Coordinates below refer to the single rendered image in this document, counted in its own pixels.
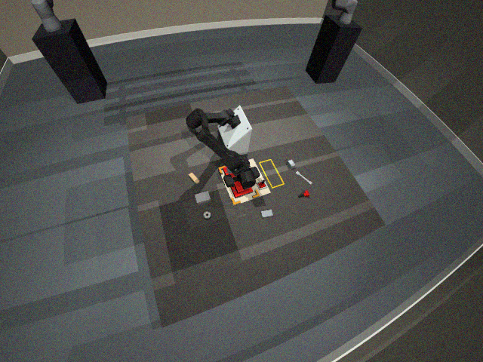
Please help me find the tan rectangular block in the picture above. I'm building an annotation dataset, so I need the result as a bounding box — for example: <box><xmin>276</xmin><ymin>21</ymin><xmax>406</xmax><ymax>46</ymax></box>
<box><xmin>189</xmin><ymin>173</ymin><xmax>199</xmax><ymax>184</ymax></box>

